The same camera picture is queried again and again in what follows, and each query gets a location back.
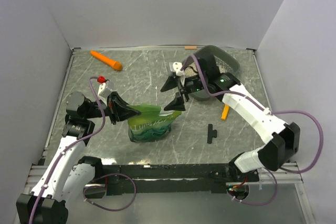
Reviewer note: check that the brown tape piece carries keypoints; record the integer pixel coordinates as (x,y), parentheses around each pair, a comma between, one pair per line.
(190,47)

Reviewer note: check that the litter granules pile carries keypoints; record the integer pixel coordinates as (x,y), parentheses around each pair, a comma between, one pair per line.
(220,66)

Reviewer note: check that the green litter bag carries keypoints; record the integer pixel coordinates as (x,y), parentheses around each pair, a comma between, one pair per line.
(152,124)

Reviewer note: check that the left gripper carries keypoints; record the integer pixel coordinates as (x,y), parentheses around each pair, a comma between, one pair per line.
(118,109)

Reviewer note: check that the black base bar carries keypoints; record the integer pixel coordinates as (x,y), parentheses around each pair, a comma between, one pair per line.
(167,178)

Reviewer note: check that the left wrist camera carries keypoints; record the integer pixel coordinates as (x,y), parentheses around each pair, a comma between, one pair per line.
(105,89)

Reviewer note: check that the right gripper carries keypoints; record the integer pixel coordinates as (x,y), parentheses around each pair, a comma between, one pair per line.
(177,104)

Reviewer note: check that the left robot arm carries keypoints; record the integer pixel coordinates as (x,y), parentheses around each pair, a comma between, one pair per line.
(64,179)

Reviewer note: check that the black T-shaped part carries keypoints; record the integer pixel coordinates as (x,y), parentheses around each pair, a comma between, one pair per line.
(211,133)

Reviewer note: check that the orange carrot toy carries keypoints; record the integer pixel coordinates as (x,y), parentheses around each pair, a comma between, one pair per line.
(112,63)

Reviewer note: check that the yellow plastic scoop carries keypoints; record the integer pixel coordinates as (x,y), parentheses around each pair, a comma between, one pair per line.
(225,112)

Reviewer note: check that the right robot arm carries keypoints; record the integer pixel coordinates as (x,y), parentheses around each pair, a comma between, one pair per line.
(281,140)

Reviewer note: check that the grey litter box tray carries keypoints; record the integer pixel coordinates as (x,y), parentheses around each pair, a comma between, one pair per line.
(220,55)

